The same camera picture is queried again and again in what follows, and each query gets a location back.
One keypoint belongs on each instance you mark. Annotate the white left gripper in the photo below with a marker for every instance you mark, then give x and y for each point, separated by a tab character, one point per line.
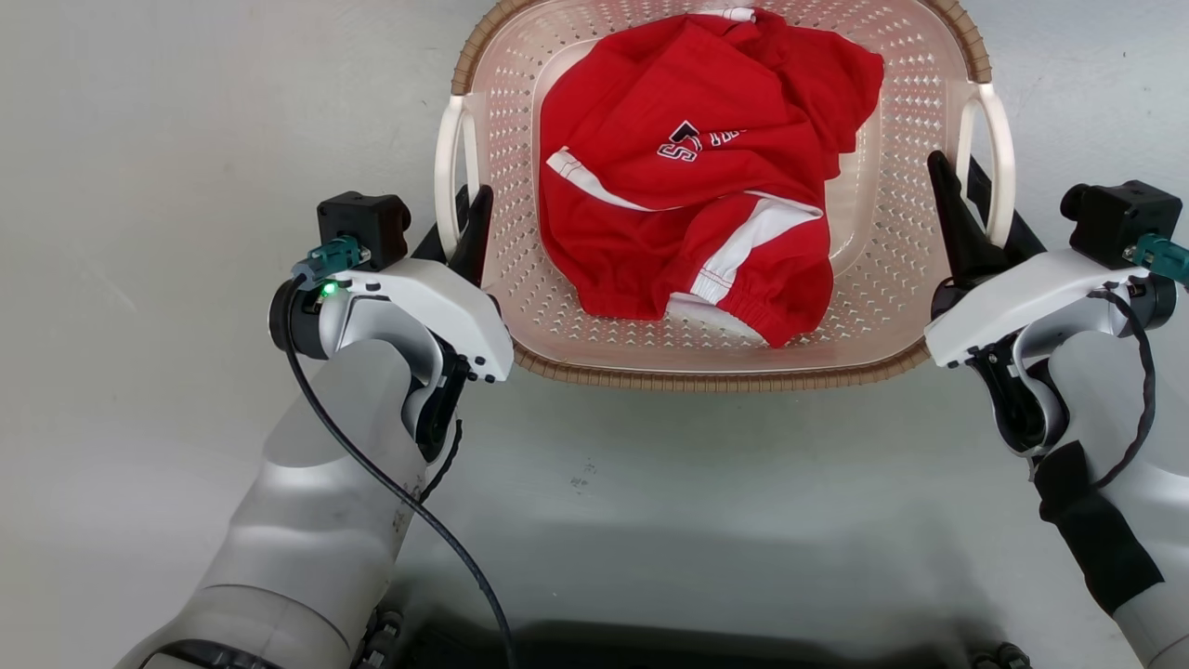
446	307

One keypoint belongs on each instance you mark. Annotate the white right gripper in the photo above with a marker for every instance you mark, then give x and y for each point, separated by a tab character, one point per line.
1012	302

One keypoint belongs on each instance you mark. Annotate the pink plastic laundry basket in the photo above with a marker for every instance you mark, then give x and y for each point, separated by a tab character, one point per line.
520	307

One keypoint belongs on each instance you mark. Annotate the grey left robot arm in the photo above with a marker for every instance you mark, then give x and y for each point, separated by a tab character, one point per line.
316	520

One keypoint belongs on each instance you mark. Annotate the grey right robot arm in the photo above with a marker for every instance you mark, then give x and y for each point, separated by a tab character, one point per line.
1115	409

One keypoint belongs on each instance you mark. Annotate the dark robot base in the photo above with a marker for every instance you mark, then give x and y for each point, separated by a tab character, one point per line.
706	650

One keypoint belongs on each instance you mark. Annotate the red and white garment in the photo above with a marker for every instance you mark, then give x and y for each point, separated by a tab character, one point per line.
687	195

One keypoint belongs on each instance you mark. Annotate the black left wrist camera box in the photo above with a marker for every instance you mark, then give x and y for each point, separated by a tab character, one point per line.
364	228

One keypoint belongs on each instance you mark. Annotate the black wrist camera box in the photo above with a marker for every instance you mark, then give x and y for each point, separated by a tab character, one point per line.
1113	221
364	228

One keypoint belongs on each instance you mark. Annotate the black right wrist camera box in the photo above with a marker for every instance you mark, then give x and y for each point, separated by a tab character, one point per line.
1113	221

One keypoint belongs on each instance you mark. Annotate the teal left camera connector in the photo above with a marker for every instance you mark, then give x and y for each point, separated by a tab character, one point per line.
330	257

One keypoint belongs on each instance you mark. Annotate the teal camera connector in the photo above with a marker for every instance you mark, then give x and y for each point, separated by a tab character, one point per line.
1161	255
330	257

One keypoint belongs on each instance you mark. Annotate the teal right camera connector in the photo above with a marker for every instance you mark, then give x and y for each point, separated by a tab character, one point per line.
1161	255

